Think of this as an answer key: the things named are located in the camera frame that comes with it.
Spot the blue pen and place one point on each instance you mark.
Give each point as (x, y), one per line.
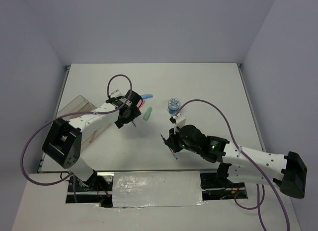
(164, 141)

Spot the blue translucent eraser case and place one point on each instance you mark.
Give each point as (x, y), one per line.
(146, 96)

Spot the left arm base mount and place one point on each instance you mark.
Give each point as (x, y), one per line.
(101, 194)

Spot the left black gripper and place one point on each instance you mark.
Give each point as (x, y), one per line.
(135, 113)

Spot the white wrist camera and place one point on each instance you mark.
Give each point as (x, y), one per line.
(116, 99)
(179, 121)

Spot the blue slime jar right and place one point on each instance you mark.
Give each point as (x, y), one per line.
(173, 105)

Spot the red pen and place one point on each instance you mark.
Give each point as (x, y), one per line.
(93, 136)

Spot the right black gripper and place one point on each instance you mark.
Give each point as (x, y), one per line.
(172, 140)

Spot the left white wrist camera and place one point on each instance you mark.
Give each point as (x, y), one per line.
(116, 99)

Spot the clear brown three-compartment organizer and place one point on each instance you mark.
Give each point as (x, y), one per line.
(81, 104)

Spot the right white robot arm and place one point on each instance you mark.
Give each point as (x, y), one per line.
(240, 164)

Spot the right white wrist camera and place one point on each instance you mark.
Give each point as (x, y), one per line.
(179, 121)

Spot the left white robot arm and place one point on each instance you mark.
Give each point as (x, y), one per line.
(65, 139)

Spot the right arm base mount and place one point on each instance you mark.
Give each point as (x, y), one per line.
(215, 185)

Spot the white base cover plate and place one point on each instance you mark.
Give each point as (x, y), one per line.
(156, 189)

